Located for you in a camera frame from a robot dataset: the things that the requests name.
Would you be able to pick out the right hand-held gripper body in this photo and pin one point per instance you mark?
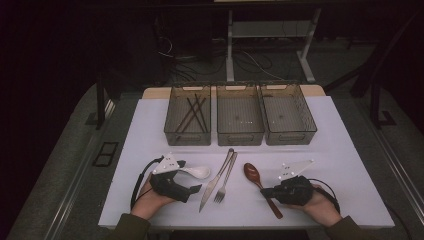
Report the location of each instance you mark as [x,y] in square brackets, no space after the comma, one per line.
[295,191]

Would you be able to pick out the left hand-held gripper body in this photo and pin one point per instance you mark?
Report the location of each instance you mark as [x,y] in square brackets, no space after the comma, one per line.
[166,186]

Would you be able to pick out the steel knife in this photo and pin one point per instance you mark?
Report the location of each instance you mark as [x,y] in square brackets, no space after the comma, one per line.
[210,190]

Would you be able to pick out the brown wooden spoon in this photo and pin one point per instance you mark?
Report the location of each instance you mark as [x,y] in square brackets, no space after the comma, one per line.
[251,173]

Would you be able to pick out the steel fork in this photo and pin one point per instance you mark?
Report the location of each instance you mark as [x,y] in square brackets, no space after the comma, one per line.
[226,176]

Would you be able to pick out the brown wooden chopstick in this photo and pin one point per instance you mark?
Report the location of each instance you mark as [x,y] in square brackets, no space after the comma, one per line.
[190,122]
[186,120]

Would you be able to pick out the smoky clear plastic bin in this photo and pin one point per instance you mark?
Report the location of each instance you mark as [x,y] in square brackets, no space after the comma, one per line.
[290,113]
[176,113]
[240,110]

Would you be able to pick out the black chopstick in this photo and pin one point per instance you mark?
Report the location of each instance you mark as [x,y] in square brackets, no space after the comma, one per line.
[201,113]
[196,115]

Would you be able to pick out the person's left hand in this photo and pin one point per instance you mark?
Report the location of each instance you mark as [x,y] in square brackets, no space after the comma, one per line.
[146,205]

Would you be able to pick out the person's right hand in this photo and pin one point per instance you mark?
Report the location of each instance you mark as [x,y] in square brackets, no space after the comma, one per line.
[321,208]

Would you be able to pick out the black metal stand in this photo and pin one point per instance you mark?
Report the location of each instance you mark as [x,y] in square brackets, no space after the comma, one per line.
[375,106]

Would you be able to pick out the white metal stand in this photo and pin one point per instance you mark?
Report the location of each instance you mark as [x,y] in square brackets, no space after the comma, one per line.
[230,50]

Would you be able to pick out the metal table rail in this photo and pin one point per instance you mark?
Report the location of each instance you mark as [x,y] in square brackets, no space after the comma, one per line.
[403,173]
[66,201]

